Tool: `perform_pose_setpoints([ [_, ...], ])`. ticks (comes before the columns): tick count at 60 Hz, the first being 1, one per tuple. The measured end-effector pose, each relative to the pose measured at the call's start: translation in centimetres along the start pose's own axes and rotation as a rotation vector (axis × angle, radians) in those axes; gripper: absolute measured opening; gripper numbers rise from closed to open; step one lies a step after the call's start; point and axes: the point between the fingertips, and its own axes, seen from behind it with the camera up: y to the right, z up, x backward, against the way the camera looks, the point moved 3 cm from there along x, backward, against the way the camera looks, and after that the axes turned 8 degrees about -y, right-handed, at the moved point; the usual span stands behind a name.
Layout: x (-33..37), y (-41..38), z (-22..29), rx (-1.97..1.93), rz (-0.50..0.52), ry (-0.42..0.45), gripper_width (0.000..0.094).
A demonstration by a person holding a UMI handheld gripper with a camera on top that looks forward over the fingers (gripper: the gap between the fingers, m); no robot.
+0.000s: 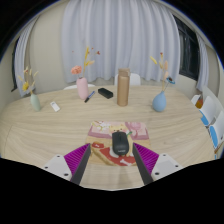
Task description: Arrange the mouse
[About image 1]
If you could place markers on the cartoon print mouse pad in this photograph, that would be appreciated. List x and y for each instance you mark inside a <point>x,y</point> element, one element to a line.
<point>101,133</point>

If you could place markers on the white chair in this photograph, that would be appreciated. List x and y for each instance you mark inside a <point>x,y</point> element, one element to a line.
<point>70,87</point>
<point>135,79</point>

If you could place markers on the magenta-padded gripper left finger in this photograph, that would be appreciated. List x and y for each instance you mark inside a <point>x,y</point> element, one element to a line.
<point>56,165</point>

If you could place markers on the dark window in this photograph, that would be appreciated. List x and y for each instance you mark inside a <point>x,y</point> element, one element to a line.
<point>14,66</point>
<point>188,50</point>

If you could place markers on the pink vase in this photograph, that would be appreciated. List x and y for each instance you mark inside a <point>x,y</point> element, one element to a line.
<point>82,88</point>

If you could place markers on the pale green vase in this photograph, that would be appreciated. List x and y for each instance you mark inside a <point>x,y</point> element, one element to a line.
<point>35,102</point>

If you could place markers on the black rectangular case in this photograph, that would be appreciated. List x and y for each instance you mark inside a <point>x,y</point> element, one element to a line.
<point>105,93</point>

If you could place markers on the blue marker pen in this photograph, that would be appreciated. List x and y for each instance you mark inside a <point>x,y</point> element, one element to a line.
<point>89,96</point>

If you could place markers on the black computer mouse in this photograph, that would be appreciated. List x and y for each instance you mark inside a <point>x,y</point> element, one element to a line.
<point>120,144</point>

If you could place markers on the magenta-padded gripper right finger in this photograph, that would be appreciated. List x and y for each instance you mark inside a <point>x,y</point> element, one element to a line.
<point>166,165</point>

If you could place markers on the row of white blue chairs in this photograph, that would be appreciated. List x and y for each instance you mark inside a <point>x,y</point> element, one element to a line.
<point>210,116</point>

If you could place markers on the light blue vase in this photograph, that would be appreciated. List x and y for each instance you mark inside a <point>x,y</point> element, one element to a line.
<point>159,102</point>

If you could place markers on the tan drink bottle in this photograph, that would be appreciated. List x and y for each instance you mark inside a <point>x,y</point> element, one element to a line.
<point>123,88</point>

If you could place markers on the pink and yellow dried flowers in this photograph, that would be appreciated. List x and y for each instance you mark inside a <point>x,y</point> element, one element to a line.
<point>76,70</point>

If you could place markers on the wide white curtain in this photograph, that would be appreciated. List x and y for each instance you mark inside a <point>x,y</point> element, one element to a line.
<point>120,33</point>

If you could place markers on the small white remote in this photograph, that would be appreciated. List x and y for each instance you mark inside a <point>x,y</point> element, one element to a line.
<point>55,106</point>

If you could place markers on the narrow white curtain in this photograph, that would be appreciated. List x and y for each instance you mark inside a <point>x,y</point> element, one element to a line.
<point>203,63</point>
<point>25,53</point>

